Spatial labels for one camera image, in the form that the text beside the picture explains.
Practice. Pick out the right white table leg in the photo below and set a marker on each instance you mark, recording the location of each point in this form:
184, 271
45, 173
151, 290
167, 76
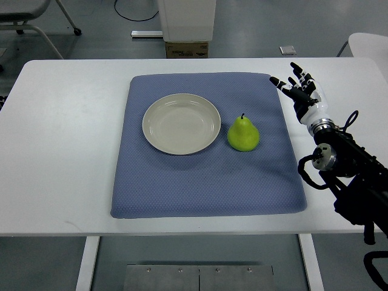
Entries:
310, 261

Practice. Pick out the white chair right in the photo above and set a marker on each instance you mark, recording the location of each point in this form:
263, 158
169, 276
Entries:
366, 45

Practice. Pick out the aluminium rail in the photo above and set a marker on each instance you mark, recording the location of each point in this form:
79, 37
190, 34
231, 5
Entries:
146, 34

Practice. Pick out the white cabinet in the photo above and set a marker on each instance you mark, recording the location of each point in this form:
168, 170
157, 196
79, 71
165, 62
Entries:
187, 20

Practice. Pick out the small grey floor plate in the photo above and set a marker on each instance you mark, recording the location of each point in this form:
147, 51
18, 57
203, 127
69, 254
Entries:
287, 50

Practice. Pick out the left white table leg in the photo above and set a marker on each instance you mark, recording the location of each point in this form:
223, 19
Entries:
88, 261

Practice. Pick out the metal floor plate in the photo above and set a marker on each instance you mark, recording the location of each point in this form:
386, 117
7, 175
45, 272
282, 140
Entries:
193, 277

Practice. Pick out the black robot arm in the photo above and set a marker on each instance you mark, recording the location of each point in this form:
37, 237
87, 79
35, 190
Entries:
357, 179

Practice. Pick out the blue textured mat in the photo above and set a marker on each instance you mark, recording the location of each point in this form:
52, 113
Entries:
219, 180

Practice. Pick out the white table leg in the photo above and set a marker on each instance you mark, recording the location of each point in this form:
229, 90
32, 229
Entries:
310, 261
88, 261

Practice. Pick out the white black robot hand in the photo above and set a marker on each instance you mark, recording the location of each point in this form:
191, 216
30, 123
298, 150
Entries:
308, 98

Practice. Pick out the white rolling chair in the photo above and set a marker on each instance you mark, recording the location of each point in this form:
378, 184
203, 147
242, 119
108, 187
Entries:
16, 15

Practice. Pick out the cardboard box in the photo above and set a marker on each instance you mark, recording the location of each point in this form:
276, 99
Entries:
187, 50

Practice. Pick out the green pear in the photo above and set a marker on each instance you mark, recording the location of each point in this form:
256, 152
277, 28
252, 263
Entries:
243, 135

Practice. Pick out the beige round plate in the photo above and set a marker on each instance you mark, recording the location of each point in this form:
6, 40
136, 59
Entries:
181, 124

